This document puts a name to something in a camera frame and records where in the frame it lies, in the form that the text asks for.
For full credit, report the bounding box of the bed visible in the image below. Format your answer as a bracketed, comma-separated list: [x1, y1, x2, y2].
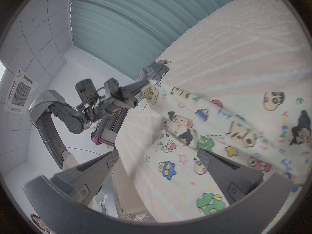
[115, 0, 312, 222]

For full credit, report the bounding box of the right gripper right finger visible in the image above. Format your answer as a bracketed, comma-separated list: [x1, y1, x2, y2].
[197, 149, 264, 205]

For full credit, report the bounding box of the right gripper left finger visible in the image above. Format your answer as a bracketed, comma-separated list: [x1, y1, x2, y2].
[50, 150, 119, 204]

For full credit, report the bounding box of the blue-green curtain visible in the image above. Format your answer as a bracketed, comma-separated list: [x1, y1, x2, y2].
[69, 0, 247, 81]

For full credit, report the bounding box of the pile of clothes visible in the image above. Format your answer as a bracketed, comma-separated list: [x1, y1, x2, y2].
[135, 60, 171, 83]

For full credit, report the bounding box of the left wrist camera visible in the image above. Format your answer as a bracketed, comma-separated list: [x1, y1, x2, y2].
[104, 78, 120, 99]

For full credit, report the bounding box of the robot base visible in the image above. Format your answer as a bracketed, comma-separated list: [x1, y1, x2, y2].
[62, 151, 115, 215]

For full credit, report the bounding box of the white printed pyjama top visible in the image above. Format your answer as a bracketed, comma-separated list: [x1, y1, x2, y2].
[141, 79, 312, 222]

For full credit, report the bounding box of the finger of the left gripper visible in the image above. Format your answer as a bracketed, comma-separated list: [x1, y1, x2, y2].
[119, 79, 150, 98]

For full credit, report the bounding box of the white ceiling air vent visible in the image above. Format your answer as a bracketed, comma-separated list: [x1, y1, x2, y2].
[5, 68, 38, 115]

